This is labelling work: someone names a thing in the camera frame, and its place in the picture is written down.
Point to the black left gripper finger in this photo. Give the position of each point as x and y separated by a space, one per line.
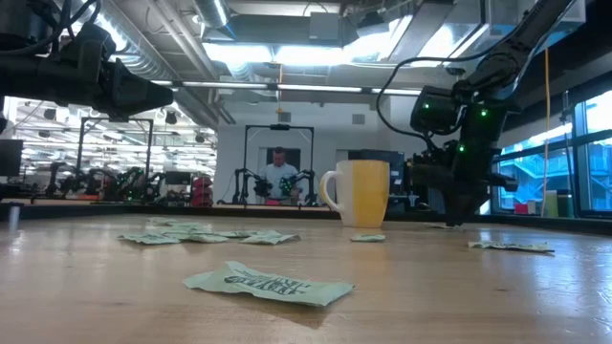
131 111
136 88

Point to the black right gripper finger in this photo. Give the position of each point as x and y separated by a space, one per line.
472 203
455 208

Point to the green sweetener packet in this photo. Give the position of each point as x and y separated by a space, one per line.
150 239
179 224
367 237
270 239
201 237
511 246
248 233
268 284

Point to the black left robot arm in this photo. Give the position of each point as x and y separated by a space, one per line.
38 76

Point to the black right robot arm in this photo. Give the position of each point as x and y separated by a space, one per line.
521 43

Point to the background black robot arm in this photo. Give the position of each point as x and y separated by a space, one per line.
251 186
136 184
59 179
299 184

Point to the small red box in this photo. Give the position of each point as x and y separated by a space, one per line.
521 208

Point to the yellow and white mug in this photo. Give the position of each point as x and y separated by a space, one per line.
363 191

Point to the dark green cup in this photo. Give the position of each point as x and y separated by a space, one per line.
565 205

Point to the black monitor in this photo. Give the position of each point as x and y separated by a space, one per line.
10 157

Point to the red stacked bins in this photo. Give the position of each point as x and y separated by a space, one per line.
202 191

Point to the person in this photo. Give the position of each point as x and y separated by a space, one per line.
278 177

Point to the long ceiling light strip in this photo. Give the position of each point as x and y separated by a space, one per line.
311 88

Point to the grey ceiling box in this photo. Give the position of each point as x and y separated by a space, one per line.
324 26

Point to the black background rig frame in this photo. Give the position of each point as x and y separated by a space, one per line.
279 127
115 119

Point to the silver ventilation duct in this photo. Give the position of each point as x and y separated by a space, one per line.
143 59

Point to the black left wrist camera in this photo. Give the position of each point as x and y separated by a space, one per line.
95 45

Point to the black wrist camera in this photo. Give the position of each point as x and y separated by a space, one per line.
95 45
435 112

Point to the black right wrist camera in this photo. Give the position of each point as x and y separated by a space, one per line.
435 112

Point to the small grey metal post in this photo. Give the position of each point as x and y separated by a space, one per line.
14 217

